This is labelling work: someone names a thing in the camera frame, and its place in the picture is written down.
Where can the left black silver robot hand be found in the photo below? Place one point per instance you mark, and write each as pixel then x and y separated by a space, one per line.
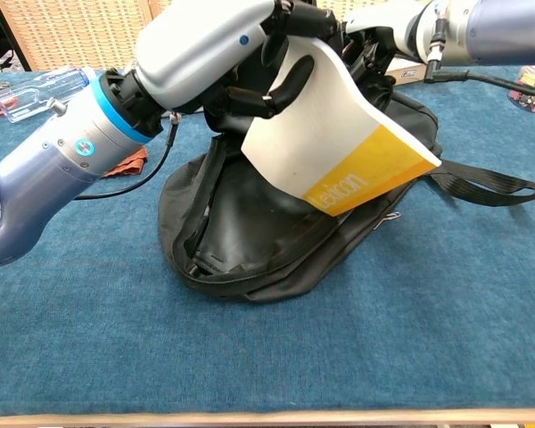
pixel 196 49

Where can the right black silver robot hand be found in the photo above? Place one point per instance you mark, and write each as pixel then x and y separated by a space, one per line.
pixel 397 27

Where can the white yellow notebook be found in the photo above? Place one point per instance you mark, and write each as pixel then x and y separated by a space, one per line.
pixel 330 134

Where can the black fabric backpack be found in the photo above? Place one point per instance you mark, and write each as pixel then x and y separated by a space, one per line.
pixel 249 236

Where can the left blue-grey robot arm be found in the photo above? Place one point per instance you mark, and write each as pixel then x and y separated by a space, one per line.
pixel 49 169

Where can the woven rattan folding screen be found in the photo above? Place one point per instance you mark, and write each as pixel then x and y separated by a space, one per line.
pixel 71 31

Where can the rust brown cloth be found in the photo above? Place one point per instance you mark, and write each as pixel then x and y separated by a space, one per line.
pixel 129 165

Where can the clear jar of coloured clips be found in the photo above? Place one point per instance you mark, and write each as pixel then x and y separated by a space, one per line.
pixel 532 91

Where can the clear plastic water bottle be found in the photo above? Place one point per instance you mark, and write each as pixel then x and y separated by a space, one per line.
pixel 31 96

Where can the black stand leg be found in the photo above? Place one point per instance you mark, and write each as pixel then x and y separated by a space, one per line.
pixel 9 40

